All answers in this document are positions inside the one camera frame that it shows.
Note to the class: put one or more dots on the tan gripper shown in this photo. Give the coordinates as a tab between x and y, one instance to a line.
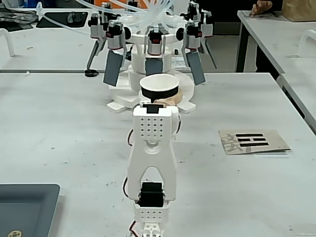
155	109

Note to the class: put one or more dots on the black paper cup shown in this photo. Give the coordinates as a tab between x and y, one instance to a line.
159	85

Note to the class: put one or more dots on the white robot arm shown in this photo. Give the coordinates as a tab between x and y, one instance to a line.
153	148

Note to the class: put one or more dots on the bystander hand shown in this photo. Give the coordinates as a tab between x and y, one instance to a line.
261	7

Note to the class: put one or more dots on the silver actuator with grey paddle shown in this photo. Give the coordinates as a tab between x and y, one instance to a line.
154	66

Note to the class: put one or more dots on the printed paper label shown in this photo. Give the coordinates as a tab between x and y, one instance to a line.
178	61

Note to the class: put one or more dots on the multi-legged robot device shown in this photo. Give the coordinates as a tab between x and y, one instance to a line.
134	64

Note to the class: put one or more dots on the lower dark grey paddle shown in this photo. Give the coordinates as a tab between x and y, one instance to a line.
196	66

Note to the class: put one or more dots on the dark grey paddle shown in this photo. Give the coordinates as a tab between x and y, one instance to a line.
113	66
196	66

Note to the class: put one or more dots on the upper dark grey paddle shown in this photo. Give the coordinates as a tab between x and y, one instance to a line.
113	66

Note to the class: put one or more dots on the small black round cap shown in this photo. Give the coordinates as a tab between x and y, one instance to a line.
90	73

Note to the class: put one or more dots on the clear plastic tube bundle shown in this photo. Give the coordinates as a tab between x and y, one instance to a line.
153	14

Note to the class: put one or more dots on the silver actuator with thin leg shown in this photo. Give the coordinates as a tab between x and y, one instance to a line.
207	24
95	27

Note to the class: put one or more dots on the dark table leg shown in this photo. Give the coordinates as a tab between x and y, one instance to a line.
243	47

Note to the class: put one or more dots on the cardboard card with black bars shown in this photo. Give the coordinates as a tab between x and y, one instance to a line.
254	142

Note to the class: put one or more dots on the black flat tray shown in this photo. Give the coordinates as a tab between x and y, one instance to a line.
54	21

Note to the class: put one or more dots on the brown paper bag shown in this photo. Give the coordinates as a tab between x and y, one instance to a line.
300	10

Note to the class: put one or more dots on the dark crumpled material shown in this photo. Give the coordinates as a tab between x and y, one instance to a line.
14	16

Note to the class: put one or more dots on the grey plastic tray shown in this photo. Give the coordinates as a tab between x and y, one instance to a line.
24	209

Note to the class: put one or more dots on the round gold sticker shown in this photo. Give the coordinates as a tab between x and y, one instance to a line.
14	233

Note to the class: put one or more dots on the white curved bracket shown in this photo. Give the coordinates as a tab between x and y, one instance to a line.
7	37
307	37

